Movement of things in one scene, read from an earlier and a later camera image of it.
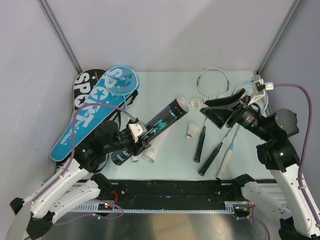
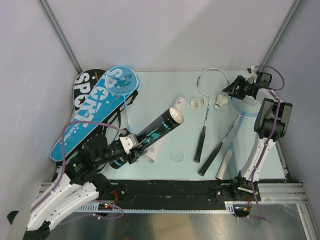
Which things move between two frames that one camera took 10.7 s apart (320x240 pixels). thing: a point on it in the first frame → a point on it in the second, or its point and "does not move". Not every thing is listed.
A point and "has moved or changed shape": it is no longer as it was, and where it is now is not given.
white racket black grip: (212, 83) does not move
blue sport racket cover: (88, 117) does not move
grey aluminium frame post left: (50, 14) does not move
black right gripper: (218, 115) → (240, 81)
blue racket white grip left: (122, 80) does not move
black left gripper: (134, 149) → (135, 155)
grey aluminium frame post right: (278, 36) does not move
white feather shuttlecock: (195, 103) does not move
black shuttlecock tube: (155, 125) has moved or changed shape
